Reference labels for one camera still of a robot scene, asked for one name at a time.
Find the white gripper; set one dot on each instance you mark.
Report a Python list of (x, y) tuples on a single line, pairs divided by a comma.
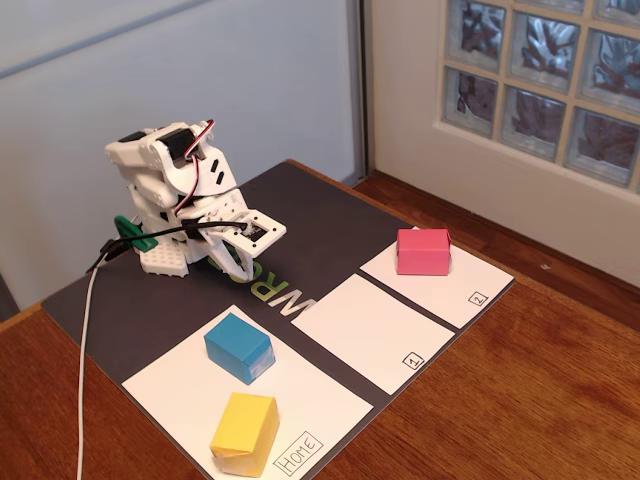
[(226, 253)]

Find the blue paper box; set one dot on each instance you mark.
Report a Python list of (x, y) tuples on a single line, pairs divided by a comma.
[(235, 345)]

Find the white printed robot arm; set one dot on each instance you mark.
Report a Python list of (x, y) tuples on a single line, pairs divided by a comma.
[(145, 165)]

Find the white sheet marked HOME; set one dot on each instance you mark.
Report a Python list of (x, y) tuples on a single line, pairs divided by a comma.
[(310, 390)]

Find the yellow paper box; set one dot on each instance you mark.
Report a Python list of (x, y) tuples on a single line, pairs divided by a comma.
[(245, 425)]

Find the pink paper box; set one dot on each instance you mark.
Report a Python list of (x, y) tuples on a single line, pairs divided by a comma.
[(422, 250)]

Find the black mat with WROB print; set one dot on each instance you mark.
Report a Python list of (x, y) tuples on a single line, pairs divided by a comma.
[(150, 310)]

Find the green clamp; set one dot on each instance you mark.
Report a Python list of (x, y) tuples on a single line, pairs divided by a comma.
[(131, 231)]

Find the white sheet marked 1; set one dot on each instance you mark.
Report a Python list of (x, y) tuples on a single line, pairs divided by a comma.
[(370, 330)]

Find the white sheet marked 2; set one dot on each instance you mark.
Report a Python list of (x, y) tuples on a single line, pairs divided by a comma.
[(440, 295)]

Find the glass block window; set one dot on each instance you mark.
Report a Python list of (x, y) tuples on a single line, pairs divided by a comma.
[(535, 45)]

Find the camera board in white frame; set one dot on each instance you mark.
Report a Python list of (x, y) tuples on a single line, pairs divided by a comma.
[(260, 232)]

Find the grey metal frame post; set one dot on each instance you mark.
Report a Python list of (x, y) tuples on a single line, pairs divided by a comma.
[(357, 90)]

